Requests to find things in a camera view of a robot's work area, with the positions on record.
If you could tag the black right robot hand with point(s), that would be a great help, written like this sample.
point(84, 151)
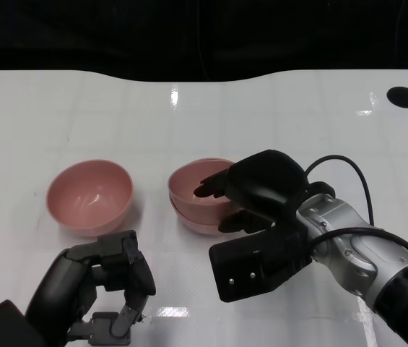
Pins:
point(265, 184)

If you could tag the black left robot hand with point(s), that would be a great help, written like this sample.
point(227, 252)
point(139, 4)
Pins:
point(63, 285)

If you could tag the pink plastic bowl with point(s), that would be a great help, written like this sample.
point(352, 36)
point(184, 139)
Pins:
point(198, 226)
point(189, 180)
point(90, 195)

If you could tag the black backdrop cloth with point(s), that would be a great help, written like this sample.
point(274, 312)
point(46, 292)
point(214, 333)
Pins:
point(203, 36)

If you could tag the black round table grommet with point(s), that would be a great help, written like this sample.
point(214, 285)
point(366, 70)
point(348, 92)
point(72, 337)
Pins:
point(403, 97)

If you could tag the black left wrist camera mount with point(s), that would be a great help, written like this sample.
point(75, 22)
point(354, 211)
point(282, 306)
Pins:
point(1, 325)

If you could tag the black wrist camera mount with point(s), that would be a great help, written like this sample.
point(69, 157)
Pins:
point(1, 325)
point(247, 264)

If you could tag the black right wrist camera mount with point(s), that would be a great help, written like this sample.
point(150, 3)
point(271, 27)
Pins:
point(247, 264)

